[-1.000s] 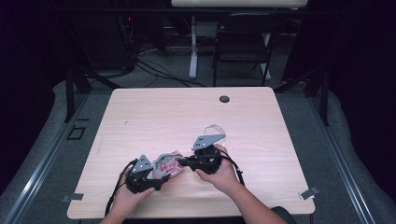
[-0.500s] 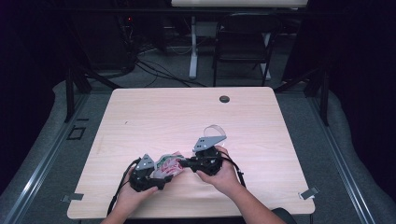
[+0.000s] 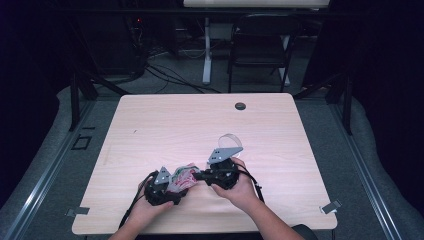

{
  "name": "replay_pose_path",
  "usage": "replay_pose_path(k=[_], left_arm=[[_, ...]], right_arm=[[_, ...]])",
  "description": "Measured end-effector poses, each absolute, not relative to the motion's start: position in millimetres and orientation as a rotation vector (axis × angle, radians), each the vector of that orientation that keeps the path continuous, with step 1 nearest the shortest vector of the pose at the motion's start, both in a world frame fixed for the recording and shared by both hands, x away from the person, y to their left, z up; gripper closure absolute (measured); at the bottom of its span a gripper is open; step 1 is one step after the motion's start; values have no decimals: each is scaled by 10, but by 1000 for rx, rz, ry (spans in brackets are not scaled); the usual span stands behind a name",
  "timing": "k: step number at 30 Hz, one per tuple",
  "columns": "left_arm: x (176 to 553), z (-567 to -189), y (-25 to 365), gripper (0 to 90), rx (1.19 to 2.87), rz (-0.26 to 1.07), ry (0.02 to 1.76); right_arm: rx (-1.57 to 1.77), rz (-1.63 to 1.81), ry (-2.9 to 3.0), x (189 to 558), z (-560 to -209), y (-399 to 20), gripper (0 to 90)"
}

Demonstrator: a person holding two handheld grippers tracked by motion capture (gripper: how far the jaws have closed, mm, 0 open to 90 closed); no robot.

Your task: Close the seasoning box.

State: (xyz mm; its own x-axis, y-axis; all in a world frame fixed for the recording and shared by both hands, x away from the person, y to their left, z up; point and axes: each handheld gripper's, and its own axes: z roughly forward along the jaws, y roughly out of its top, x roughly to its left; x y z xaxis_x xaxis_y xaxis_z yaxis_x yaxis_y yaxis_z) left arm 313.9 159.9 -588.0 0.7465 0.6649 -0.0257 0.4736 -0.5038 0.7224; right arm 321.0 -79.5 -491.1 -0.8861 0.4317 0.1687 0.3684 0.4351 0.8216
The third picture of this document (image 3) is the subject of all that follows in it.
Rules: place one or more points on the grey tape piece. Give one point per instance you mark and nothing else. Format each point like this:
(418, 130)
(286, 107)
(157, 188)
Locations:
(78, 211)
(330, 207)

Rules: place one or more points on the dark device with red light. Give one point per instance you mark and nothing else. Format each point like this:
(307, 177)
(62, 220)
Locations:
(137, 36)

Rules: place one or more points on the black metal stand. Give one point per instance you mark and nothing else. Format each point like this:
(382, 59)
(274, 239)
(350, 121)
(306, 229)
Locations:
(347, 103)
(75, 100)

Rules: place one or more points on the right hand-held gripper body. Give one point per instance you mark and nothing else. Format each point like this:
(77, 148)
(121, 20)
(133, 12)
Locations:
(221, 175)

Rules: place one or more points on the grey table grommet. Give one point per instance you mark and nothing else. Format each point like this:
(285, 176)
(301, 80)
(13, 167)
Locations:
(240, 106)

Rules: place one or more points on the white desk leg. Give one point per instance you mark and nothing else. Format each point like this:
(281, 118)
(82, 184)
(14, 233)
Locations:
(207, 60)

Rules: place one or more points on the person's left hand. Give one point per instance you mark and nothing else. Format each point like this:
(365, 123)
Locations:
(143, 211)

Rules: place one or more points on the metal floor rail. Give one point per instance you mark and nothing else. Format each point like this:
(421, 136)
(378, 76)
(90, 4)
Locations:
(43, 186)
(366, 180)

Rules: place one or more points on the clear printed plastic bag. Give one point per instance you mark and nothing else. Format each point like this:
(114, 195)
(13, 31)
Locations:
(183, 180)

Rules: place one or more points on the black folding chair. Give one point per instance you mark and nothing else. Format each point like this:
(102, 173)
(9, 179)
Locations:
(263, 25)

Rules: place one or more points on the clear round jar lid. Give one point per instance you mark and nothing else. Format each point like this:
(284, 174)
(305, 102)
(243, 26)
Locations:
(230, 141)

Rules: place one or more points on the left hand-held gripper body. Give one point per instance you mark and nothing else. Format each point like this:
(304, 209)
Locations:
(160, 195)

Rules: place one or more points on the person's right hand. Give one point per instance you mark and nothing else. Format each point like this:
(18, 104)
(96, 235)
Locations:
(245, 195)

